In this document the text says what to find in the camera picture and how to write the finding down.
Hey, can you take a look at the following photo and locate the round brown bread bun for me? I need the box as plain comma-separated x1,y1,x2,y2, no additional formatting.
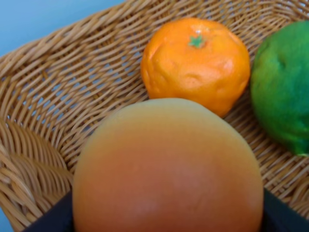
72,99,263,232

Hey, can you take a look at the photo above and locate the orange wicker basket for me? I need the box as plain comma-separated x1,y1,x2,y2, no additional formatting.
0,0,309,232

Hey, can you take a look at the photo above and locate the orange mandarin fruit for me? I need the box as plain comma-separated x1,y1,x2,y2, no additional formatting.
140,18,250,117

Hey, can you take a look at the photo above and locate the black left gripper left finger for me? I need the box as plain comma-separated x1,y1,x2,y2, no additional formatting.
24,191,74,232

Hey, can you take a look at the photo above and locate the green lime fruit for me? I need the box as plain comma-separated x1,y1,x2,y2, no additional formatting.
250,21,309,156

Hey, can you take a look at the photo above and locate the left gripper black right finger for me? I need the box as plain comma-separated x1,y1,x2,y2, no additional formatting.
260,189,309,232

